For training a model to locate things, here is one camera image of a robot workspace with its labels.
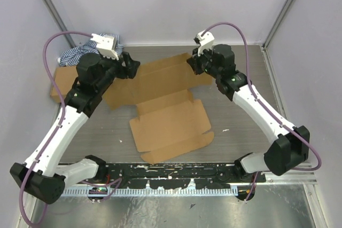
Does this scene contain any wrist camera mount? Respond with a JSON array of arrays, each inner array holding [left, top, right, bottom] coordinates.
[[91, 34, 119, 60], [194, 30, 214, 56]]

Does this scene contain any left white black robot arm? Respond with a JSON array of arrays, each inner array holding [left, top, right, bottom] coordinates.
[[10, 52, 141, 205]]

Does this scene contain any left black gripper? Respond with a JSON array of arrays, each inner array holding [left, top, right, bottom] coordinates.
[[97, 51, 141, 92]]

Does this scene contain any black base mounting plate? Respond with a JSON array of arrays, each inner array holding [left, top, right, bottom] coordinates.
[[75, 162, 267, 190]]

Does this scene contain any closed brown cardboard box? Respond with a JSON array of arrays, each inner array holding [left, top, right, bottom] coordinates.
[[54, 66, 77, 99]]

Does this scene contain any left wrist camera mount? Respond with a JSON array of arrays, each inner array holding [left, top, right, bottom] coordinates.
[[91, 34, 119, 60]]

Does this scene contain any blue white striped cloth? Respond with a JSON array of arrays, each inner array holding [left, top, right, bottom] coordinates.
[[57, 33, 124, 67]]

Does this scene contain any left aluminium frame post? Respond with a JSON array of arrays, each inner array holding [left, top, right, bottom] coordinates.
[[26, 0, 78, 49]]

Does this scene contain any right aluminium frame post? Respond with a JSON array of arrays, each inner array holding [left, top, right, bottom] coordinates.
[[261, 0, 312, 50]]

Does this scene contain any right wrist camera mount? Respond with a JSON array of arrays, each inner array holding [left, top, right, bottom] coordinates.
[[194, 30, 214, 56]]

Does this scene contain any aluminium front rail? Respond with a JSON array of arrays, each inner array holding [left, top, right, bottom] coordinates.
[[26, 162, 318, 186]]

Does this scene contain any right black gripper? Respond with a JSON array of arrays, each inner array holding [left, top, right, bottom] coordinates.
[[188, 44, 221, 78]]

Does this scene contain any aluminium frame post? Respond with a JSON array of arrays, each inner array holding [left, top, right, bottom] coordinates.
[[26, 0, 78, 49], [261, 0, 312, 50]]

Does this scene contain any slotted grey cable duct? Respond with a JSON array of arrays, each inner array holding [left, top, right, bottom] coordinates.
[[61, 186, 238, 198]]

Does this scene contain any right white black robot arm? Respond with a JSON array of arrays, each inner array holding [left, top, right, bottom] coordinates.
[[187, 44, 310, 183]]

